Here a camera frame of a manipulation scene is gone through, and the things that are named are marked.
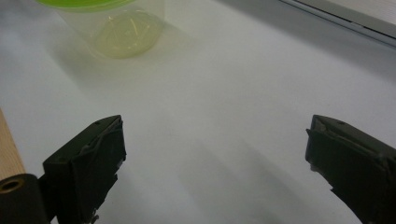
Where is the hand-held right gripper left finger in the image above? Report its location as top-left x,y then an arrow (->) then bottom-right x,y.
42,114 -> 127,224

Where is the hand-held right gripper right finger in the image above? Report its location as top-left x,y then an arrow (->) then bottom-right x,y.
304,114 -> 396,224

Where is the wooden board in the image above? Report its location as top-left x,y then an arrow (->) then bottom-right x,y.
0,106 -> 27,182

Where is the small round green-lidded container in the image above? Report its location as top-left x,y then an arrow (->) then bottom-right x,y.
34,0 -> 166,60

